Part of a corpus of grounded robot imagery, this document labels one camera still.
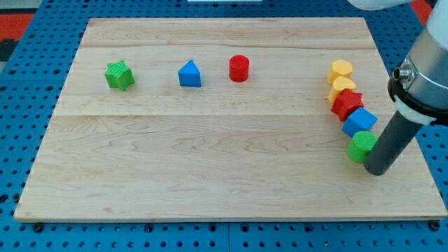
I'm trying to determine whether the light wooden board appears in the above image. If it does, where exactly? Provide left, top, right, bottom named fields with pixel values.
left=14, top=17, right=447, bottom=223

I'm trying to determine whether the green cylinder block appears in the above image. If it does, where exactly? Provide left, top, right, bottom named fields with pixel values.
left=346, top=131, right=377, bottom=163

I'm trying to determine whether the red star block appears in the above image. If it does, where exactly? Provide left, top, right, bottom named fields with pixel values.
left=331, top=89, right=364, bottom=122

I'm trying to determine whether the blue cube block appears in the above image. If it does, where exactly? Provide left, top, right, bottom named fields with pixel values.
left=342, top=107, right=377, bottom=137

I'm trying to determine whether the red cylinder block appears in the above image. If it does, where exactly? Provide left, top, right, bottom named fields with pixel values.
left=229, top=55, right=250, bottom=83

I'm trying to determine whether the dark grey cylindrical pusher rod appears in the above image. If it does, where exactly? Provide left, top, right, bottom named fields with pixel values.
left=363, top=111, right=423, bottom=176

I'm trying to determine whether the blue triangle block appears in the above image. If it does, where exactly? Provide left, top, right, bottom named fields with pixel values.
left=178, top=60, right=202, bottom=88

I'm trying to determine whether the green star block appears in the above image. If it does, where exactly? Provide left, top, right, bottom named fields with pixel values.
left=104, top=60, right=135, bottom=91

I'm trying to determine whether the yellow heart block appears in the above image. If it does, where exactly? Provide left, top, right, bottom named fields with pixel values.
left=327, top=76, right=356, bottom=103

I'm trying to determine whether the yellow hexagon block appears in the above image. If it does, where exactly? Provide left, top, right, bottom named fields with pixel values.
left=327, top=59, right=354, bottom=85

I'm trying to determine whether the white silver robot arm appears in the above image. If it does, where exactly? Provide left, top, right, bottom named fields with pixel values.
left=363, top=0, right=447, bottom=176

